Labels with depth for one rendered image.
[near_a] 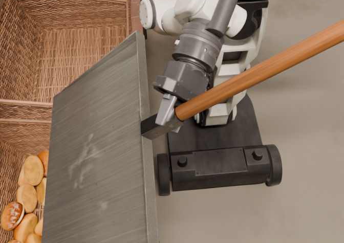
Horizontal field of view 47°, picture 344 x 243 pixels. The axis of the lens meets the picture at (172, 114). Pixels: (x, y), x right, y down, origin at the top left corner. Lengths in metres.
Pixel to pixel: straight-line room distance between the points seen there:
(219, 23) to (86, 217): 0.49
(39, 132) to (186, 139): 0.81
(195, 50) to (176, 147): 1.20
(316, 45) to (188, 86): 0.25
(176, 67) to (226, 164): 1.16
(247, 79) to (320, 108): 1.72
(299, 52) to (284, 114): 1.65
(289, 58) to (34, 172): 0.96
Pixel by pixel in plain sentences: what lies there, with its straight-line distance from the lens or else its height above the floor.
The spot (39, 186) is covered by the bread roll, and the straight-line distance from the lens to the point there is 1.40.
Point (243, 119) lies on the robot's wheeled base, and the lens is 2.02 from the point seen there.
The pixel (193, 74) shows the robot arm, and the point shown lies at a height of 1.27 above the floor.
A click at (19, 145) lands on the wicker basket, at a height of 0.66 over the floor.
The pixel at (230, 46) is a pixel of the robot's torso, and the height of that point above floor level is 0.87.
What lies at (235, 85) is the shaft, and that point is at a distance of 0.69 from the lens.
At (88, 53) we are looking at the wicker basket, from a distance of 1.73.
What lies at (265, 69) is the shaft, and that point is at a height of 1.36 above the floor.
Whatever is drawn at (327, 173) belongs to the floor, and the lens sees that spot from 2.19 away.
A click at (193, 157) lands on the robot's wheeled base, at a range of 1.87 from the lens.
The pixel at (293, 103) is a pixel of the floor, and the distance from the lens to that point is 2.35.
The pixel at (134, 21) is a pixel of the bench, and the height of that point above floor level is 0.58.
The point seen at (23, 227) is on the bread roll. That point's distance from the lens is 1.35.
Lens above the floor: 1.87
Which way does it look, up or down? 58 degrees down
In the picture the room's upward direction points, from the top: straight up
